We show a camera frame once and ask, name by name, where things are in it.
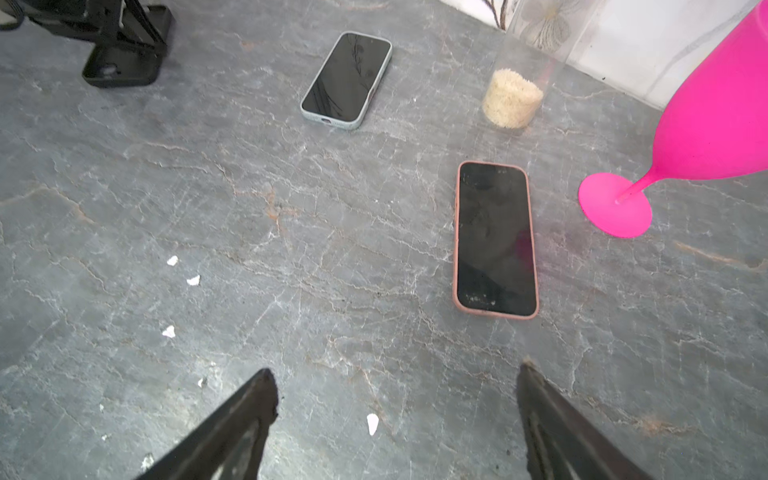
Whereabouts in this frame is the black phone case at left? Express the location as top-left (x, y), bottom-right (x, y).
top-left (82, 1), bottom-right (174, 89)

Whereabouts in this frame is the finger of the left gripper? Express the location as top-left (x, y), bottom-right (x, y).
top-left (19, 0), bottom-right (168, 56)

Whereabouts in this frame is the clear jar with grains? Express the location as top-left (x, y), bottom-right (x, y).
top-left (482, 1), bottom-right (603, 130)

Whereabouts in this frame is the salmon pink phone case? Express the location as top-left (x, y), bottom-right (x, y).
top-left (452, 160), bottom-right (541, 321)

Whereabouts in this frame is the pink plastic goblet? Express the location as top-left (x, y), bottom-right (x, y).
top-left (578, 1), bottom-right (767, 238)

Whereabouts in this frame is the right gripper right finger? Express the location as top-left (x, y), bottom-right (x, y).
top-left (516, 361), bottom-right (650, 479)

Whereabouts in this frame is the light blue phone case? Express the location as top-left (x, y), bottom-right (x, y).
top-left (299, 31), bottom-right (394, 131)

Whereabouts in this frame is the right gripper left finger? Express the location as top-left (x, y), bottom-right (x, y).
top-left (139, 368), bottom-right (279, 480)

